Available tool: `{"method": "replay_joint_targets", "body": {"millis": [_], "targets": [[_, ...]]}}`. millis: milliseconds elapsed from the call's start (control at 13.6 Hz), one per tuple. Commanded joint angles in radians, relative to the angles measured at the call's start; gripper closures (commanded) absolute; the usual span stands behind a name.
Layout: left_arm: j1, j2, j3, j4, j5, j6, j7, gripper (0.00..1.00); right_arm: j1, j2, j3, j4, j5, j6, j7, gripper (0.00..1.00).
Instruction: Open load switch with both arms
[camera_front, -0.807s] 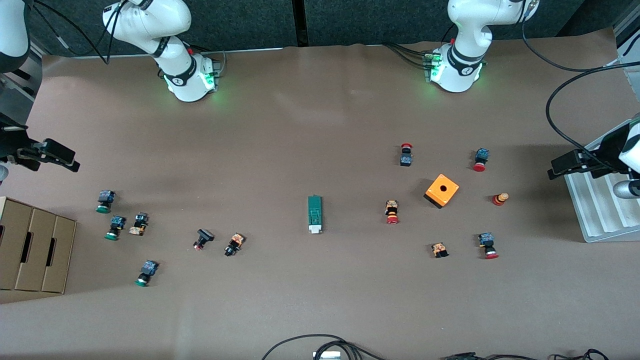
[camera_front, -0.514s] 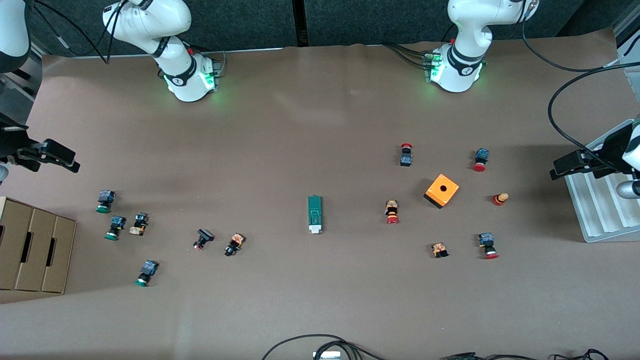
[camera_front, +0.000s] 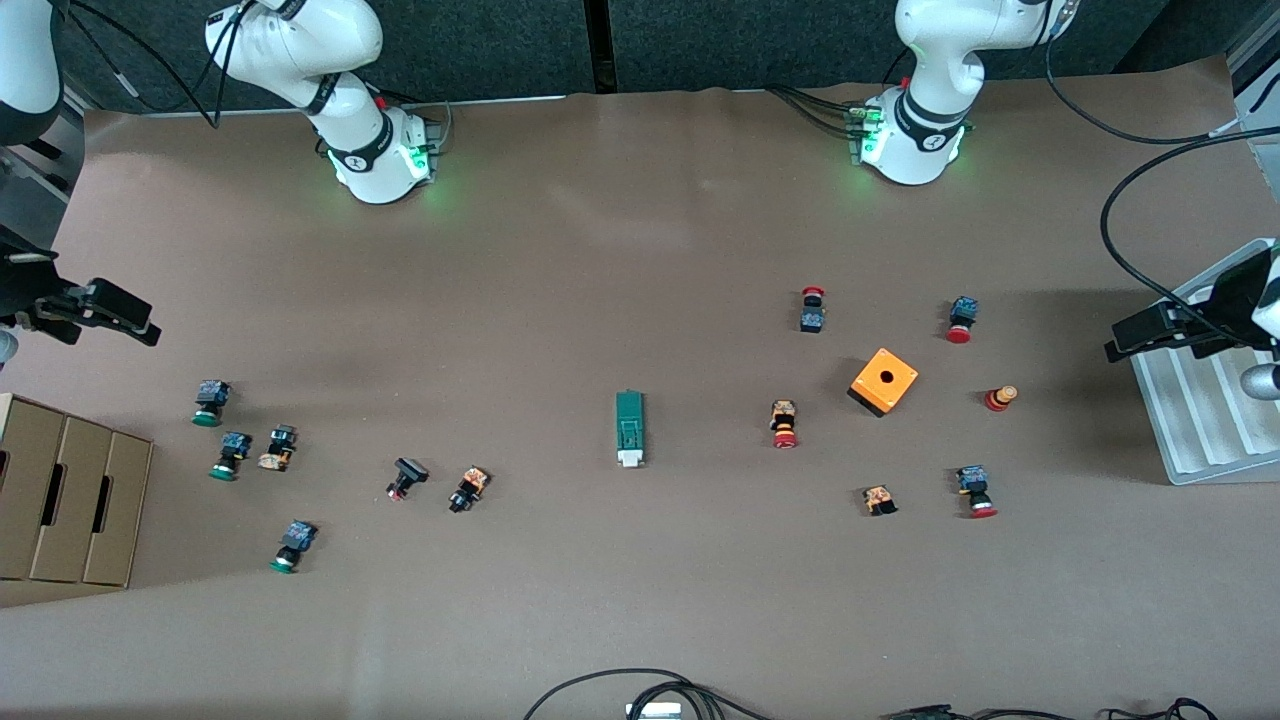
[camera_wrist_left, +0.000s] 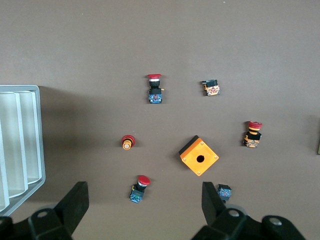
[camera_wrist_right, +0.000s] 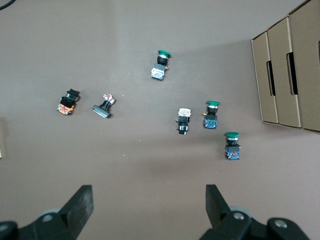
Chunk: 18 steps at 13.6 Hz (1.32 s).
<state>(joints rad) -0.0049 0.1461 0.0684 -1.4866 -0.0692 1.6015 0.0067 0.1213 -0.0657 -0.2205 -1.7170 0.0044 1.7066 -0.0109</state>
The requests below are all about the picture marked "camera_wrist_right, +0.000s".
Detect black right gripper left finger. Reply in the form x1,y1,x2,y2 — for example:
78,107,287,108
0,184,95,240

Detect green mushroom push button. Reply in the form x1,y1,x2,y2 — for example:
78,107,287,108
201,100,221,130
150,49,173,81
224,131,241,161

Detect black beige switch block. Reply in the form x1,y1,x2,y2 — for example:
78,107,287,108
174,107,192,135

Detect brown cardboard compartment box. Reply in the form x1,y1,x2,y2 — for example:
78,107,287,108
251,0,320,136

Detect brown paper table cover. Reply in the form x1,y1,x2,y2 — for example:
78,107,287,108
0,0,320,240

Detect black selector switch orange base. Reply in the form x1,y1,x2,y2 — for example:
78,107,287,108
56,88,81,116

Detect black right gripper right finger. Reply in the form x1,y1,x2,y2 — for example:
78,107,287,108
198,184,312,240

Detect black switch red white base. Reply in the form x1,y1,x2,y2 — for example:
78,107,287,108
92,93,116,119

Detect black looped cable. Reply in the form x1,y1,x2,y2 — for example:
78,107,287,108
0,0,14,11

